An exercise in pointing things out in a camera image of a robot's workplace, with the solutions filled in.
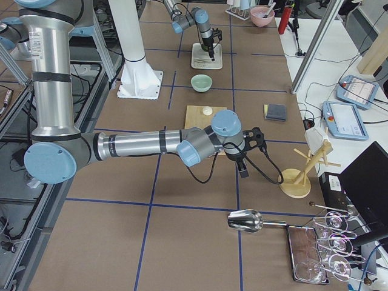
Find black monitor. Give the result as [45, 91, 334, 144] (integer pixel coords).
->
[339, 141, 387, 228]

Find white steamed bun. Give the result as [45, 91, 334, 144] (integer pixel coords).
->
[202, 106, 213, 116]

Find light green bowl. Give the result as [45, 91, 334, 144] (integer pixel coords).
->
[190, 74, 213, 93]

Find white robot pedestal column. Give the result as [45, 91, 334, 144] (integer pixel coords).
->
[107, 0, 150, 98]

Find pink ice bowl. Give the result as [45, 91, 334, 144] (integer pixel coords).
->
[250, 6, 275, 27]

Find white bear serving tray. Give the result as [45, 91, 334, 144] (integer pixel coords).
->
[191, 42, 222, 70]

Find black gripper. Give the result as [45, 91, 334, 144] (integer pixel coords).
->
[201, 37, 215, 61]
[224, 142, 249, 178]

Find red bottle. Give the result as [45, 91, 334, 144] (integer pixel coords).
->
[278, 6, 292, 35]

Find wooden cutting board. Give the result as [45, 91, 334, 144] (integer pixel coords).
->
[184, 105, 228, 156]

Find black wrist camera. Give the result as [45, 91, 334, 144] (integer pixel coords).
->
[243, 127, 267, 153]
[212, 28, 222, 43]

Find wine glasses on rack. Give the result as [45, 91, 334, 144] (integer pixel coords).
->
[302, 207, 365, 282]

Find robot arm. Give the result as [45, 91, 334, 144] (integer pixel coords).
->
[15, 1, 249, 184]
[163, 0, 215, 61]

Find far teach pendant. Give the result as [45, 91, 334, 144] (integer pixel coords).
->
[336, 75, 380, 110]

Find teach pendant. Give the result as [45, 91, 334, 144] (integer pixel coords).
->
[322, 101, 369, 141]
[336, 75, 380, 110]

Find near teach pendant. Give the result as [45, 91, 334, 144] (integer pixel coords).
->
[322, 101, 369, 141]

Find aluminium frame post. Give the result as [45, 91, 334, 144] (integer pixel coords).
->
[290, 0, 344, 94]

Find metal scoop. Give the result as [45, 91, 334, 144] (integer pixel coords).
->
[227, 209, 287, 233]

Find black glass rack tray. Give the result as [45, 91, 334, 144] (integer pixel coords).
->
[286, 225, 329, 285]

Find wooden mug tree stand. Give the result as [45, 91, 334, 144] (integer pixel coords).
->
[279, 139, 341, 199]

